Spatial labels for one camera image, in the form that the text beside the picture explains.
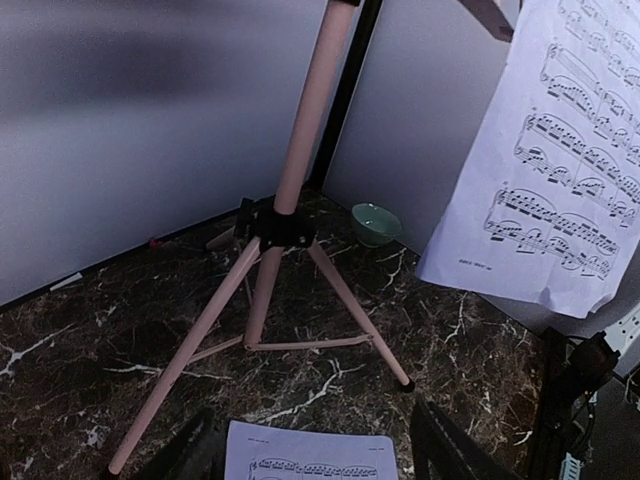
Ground pink folding music stand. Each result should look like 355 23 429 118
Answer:
101 1 415 479

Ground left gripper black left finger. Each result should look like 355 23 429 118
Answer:
139 407 225 480

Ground black cables beside table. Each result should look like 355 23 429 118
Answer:
534 324 640 480

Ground pale green ceramic bowl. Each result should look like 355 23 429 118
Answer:
351 203 403 248

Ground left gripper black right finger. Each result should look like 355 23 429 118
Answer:
411 397 519 480

